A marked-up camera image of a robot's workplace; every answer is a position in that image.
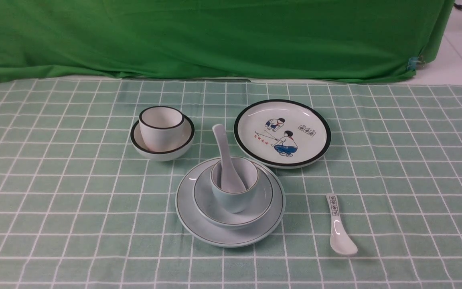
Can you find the patterned white ceramic spoon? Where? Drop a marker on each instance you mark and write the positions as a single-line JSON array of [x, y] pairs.
[[340, 241]]

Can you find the illustrated black-rimmed plate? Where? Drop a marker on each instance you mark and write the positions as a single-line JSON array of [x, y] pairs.
[[282, 134]]

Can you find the blue binder clip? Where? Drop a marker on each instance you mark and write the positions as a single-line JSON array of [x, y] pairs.
[[412, 64]]

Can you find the green backdrop cloth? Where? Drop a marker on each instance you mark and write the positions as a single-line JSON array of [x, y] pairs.
[[351, 41]]

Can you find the black-rimmed white cup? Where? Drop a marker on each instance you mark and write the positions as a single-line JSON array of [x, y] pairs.
[[161, 128]]

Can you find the pale blue plate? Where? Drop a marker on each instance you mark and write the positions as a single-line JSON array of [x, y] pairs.
[[197, 225]]

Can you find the pale blue bowl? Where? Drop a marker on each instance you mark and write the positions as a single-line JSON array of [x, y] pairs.
[[215, 213]]

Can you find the green checkered tablecloth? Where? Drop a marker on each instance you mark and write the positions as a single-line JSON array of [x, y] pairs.
[[84, 204]]

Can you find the plain white ceramic spoon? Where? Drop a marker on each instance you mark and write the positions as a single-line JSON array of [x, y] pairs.
[[229, 168]]

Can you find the pale blue cup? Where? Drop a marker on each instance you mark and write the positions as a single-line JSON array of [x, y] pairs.
[[250, 176]]

